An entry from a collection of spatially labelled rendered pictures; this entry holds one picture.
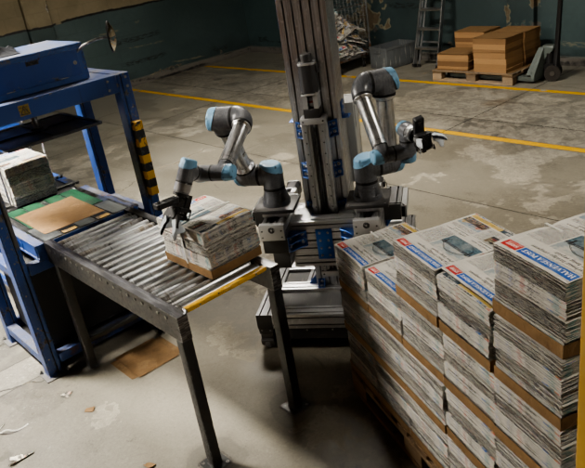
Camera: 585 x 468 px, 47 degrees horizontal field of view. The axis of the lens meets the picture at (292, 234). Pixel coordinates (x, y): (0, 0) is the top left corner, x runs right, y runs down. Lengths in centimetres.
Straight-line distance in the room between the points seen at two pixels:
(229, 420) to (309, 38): 193
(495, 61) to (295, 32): 562
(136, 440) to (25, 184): 189
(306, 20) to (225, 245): 122
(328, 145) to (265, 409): 138
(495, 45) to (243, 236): 630
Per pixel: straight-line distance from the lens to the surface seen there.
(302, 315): 371
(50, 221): 418
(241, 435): 336
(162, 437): 348
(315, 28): 347
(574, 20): 955
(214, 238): 292
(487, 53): 895
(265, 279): 306
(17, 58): 386
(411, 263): 240
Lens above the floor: 215
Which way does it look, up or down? 24 degrees down
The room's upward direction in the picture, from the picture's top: 9 degrees counter-clockwise
